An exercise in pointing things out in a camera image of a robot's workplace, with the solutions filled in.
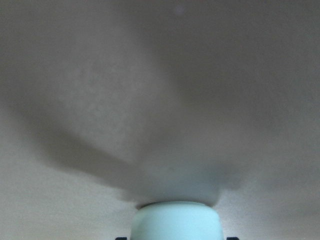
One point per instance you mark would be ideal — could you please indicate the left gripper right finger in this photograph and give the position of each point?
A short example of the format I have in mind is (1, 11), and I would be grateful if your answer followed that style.
(232, 238)

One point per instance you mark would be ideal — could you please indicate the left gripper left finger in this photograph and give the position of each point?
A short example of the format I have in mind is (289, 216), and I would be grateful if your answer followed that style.
(122, 238)

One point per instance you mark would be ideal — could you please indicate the green plastic cup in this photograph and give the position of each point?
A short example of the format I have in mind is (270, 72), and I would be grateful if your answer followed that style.
(176, 220)

